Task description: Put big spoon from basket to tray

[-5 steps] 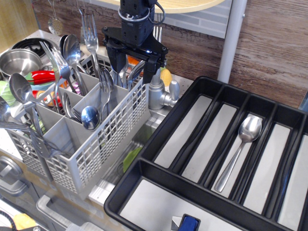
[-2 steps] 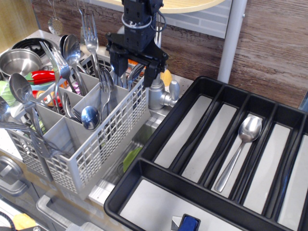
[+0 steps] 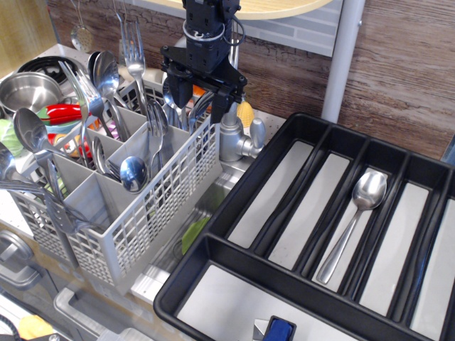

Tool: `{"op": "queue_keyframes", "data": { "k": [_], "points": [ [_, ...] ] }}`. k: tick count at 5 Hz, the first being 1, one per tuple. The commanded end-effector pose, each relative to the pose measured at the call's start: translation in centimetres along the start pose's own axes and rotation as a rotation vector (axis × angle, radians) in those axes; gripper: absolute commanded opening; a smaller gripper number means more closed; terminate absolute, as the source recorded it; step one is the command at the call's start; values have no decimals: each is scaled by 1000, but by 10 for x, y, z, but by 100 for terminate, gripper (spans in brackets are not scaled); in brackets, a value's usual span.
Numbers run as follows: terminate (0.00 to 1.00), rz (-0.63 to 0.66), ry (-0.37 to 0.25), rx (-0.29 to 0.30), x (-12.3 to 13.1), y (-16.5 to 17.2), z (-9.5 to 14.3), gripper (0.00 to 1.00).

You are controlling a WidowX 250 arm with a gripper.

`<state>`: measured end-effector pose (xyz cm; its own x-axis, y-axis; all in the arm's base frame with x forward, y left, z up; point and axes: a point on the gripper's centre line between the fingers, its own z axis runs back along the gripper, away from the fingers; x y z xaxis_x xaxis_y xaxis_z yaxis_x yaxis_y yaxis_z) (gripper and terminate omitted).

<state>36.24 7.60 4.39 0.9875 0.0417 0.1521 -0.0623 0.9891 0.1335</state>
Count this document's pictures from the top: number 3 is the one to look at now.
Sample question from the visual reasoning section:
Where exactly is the steel fork by faucet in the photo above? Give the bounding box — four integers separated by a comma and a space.
229, 31, 240, 70

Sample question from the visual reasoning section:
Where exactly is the steel pot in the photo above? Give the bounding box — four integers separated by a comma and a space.
1, 72, 64, 115

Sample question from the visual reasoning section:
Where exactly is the hanging slotted ladle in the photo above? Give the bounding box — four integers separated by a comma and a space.
70, 0, 93, 53

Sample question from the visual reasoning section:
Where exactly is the green sponge in sink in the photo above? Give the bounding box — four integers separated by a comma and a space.
181, 217, 210, 255

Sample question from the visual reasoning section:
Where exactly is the steel spoon in tray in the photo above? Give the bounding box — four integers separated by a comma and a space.
316, 170, 387, 284

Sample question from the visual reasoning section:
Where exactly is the steel spoon left side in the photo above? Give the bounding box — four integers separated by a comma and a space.
13, 108, 68, 158

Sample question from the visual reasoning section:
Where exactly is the small spoon front compartment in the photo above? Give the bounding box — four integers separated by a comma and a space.
119, 156, 148, 193

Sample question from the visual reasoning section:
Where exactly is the grey metal post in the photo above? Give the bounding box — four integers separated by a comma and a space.
321, 0, 365, 123

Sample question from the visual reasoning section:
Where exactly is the black cutlery tray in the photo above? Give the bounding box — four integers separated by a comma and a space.
154, 113, 454, 340

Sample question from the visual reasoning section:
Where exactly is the big steel spoon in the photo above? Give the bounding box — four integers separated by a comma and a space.
163, 78, 182, 129

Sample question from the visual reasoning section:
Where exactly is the red toy pepper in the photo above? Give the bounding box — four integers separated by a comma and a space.
37, 104, 82, 126

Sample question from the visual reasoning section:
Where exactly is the blue handled tool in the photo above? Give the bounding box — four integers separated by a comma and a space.
252, 315, 296, 341

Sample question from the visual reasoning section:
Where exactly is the black stove burner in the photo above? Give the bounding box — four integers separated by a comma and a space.
16, 56, 85, 85

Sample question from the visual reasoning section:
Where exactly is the grey plastic cutlery basket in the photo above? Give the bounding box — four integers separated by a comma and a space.
6, 78, 224, 296

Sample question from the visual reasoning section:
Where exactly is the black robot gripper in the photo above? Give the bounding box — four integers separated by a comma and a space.
161, 19, 247, 124

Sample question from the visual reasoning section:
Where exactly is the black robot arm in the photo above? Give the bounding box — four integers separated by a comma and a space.
161, 1, 247, 124

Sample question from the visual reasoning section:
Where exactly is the steel fork middle left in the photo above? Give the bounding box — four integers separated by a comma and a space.
58, 61, 112, 142

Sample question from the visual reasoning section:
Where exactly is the yellow toy corn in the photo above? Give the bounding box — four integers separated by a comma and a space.
237, 100, 255, 128

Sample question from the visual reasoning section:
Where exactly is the light wooden shelf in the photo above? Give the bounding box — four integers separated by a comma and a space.
131, 0, 330, 21

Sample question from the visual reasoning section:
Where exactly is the fork lying front left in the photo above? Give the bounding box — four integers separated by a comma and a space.
1, 180, 106, 234

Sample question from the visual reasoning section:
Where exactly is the silver faucet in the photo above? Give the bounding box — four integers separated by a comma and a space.
219, 102, 266, 162

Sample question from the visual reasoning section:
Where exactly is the green toy cabbage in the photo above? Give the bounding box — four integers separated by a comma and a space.
0, 119, 23, 157

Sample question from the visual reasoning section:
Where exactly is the large steel spoon upright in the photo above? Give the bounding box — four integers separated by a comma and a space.
93, 50, 129, 142

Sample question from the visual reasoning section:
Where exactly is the tall steel fork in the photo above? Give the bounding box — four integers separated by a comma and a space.
121, 21, 149, 117

